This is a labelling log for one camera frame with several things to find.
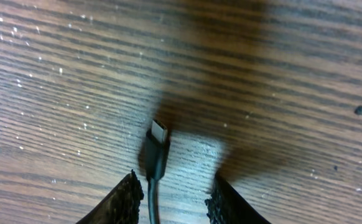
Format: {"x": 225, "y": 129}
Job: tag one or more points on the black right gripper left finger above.
{"x": 121, "y": 204}

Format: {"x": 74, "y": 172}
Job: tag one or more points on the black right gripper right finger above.
{"x": 227, "y": 206}

